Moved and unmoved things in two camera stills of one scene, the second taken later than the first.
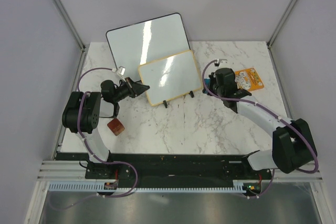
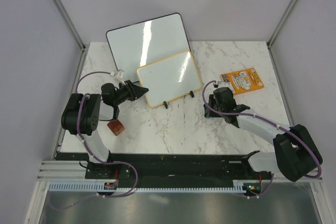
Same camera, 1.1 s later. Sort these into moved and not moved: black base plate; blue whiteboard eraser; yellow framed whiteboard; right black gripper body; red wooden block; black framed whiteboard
Moved: right black gripper body; blue whiteboard eraser
Not moved: red wooden block; black framed whiteboard; black base plate; yellow framed whiteboard
